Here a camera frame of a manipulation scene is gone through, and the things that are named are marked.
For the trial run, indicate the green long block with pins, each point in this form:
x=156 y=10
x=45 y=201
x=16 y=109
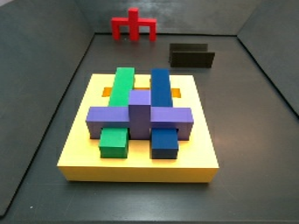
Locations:
x=113 y=138

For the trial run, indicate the blue long block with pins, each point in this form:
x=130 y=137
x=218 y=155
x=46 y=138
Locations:
x=164 y=145

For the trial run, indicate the purple three-legged block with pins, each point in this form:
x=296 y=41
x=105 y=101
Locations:
x=140 y=117

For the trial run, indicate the red three-legged block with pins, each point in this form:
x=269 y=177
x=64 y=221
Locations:
x=133 y=22

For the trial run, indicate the black U-shaped holder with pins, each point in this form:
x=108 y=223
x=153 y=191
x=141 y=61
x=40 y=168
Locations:
x=189 y=55

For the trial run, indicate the yellow base board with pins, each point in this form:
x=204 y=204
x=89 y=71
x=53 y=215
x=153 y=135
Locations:
x=194 y=166

